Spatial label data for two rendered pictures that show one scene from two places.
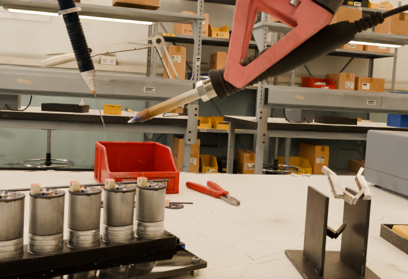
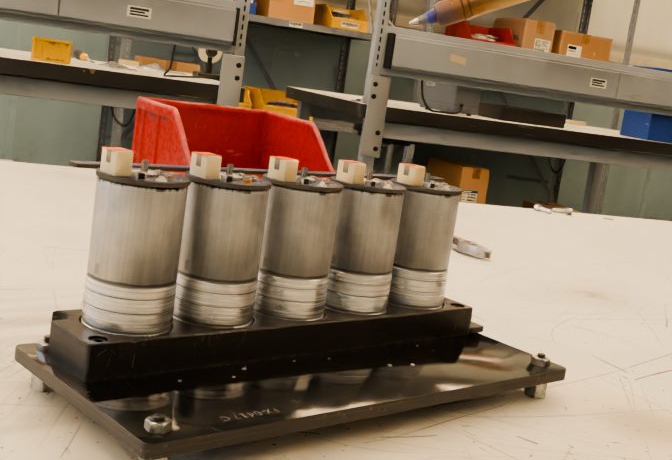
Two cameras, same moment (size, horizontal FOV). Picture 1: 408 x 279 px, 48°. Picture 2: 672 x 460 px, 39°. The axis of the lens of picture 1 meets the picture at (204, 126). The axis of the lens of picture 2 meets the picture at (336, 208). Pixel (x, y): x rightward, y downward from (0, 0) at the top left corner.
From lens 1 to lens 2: 0.13 m
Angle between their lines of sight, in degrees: 10
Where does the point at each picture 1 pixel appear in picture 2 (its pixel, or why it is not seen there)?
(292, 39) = not seen: outside the picture
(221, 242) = (523, 331)
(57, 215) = (258, 234)
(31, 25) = not seen: outside the picture
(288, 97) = (435, 58)
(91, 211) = (325, 232)
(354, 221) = not seen: outside the picture
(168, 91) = (181, 20)
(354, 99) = (566, 73)
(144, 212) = (414, 247)
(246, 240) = (569, 329)
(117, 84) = not seen: outside the picture
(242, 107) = (317, 74)
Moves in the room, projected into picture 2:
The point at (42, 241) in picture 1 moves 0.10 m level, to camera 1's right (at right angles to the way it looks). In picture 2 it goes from (222, 297) to (559, 333)
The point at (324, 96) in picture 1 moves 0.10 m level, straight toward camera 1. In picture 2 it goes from (507, 61) to (509, 60)
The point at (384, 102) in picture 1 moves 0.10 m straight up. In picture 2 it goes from (624, 85) to (630, 53)
